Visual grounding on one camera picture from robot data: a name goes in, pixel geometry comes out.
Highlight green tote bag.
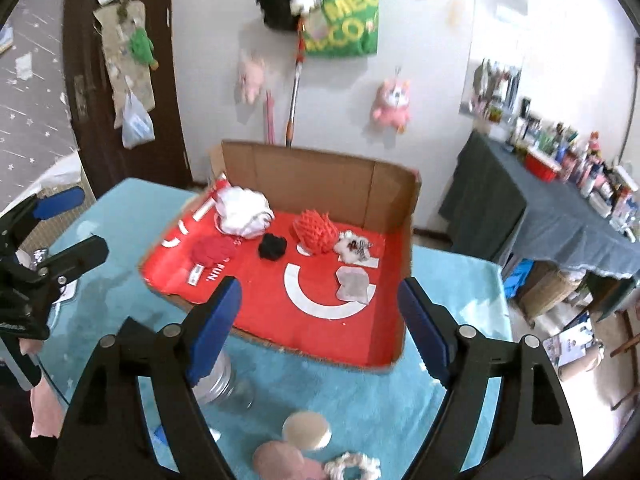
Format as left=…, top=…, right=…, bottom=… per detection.
left=299, top=0, right=380, bottom=58

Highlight teal table towel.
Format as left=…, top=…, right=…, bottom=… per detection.
left=39, top=179, right=512, bottom=479

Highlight grey felt piece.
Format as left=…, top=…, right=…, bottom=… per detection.
left=335, top=266, right=370, bottom=304

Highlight broom stick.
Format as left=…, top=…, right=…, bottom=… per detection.
left=285, top=20, right=305, bottom=148

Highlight red cardboard box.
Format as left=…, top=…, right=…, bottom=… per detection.
left=139, top=140, right=421, bottom=370

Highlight green plush on door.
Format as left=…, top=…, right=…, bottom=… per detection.
left=129, top=27, right=160, bottom=70

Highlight red basin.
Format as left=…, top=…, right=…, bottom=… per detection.
left=524, top=151, right=561, bottom=182

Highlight plastic bag on door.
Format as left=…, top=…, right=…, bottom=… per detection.
left=122, top=91, right=155, bottom=150

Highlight beige crochet scrunchie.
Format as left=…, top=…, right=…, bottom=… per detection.
left=323, top=452, right=382, bottom=480

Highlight black scrunchie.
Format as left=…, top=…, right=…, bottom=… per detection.
left=258, top=233, right=288, bottom=261

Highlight small glass jar gold contents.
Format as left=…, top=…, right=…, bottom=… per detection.
left=282, top=411, right=332, bottom=451

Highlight white plush keychain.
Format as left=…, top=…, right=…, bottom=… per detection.
left=290, top=0, right=322, bottom=16

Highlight wall mirror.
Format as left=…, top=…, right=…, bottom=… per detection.
left=459, top=0, right=527, bottom=118

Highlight pink beige powder puff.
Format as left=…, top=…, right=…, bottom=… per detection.
left=253, top=441, right=326, bottom=480

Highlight dark brown door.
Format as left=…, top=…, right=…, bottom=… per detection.
left=62, top=0, right=193, bottom=196

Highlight pink cat plush on wall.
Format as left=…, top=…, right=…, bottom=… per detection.
left=371, top=77, right=411, bottom=134

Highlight grey cloth side table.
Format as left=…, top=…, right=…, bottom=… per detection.
left=439, top=131, right=639, bottom=280

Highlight tall dark tea jar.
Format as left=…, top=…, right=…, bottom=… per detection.
left=192, top=351, right=254, bottom=413

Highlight small white plush doll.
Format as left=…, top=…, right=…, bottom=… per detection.
left=333, top=230, right=372, bottom=264

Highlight red crochet hat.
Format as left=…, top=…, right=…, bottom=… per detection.
left=292, top=209, right=340, bottom=255

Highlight person's left hand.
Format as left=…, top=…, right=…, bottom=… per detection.
left=18, top=338, right=43, bottom=356

